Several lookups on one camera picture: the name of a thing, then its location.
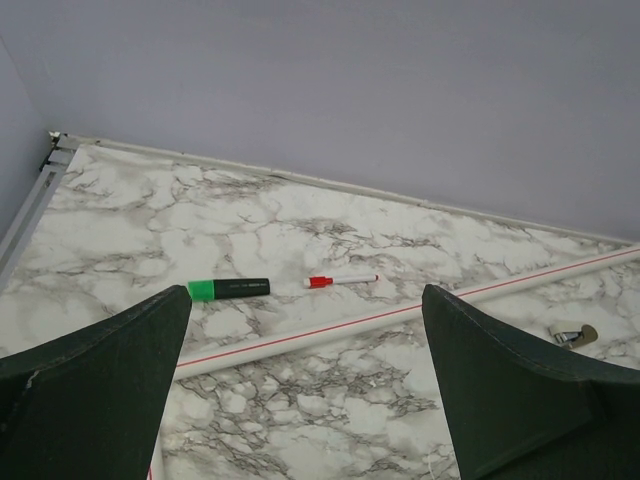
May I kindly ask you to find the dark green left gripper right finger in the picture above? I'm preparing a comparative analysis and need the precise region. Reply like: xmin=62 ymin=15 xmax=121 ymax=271
xmin=422 ymin=285 xmax=639 ymax=479

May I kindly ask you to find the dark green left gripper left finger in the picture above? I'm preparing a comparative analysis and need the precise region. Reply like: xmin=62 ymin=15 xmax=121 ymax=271
xmin=1 ymin=285 xmax=192 ymax=479

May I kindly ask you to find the small grey metal piece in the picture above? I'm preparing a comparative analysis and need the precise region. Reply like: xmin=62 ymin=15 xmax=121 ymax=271
xmin=549 ymin=322 xmax=599 ymax=350

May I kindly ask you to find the green black highlighter marker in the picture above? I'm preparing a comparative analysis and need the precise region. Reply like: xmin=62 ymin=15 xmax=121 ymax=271
xmin=187 ymin=278 xmax=271 ymax=302

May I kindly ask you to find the red capped white pen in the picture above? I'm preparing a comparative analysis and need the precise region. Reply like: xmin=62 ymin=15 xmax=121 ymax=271
xmin=303 ymin=274 xmax=380 ymax=289

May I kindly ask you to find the white PVC pipe frame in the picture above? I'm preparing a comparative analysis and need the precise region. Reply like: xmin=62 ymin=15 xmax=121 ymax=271
xmin=147 ymin=243 xmax=640 ymax=480

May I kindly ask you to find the aluminium table edge frame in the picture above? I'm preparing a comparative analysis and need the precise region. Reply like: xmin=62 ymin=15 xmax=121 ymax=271
xmin=1 ymin=132 xmax=631 ymax=288

